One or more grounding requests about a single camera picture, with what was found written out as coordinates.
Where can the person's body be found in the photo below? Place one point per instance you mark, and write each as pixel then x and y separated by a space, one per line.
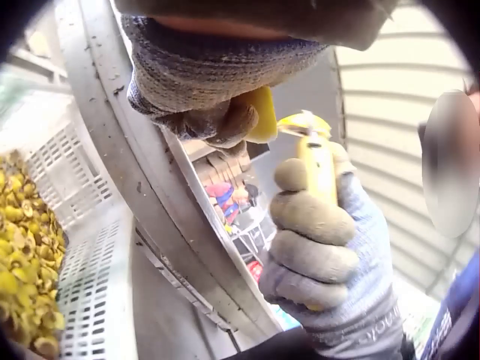
pixel 457 318

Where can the person's right hand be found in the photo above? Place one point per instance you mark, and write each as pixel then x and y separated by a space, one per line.
pixel 348 262

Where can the pile of yellow fruit peels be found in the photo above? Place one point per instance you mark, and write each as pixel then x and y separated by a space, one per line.
pixel 26 262

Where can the white plastic crate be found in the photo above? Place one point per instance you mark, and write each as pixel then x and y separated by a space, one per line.
pixel 93 243

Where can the person's right index finger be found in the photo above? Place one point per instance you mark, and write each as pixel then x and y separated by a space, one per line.
pixel 292 174

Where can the person's left hand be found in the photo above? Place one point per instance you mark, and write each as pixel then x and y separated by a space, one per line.
pixel 210 63

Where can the yellow fruit piece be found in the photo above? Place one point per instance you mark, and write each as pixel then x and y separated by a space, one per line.
pixel 262 112

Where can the person's right ring finger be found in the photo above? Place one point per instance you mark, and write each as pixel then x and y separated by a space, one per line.
pixel 315 257

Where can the person's left fingers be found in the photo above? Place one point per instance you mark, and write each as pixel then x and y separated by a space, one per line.
pixel 221 125

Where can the person's right middle finger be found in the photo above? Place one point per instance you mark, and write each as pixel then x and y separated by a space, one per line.
pixel 311 217

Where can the grey metal frame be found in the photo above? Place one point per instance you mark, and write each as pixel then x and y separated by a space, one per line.
pixel 157 180

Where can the person's right little finger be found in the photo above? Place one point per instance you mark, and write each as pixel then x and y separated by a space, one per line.
pixel 300 288

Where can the person's right thumb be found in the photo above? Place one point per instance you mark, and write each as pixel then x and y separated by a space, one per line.
pixel 344 159

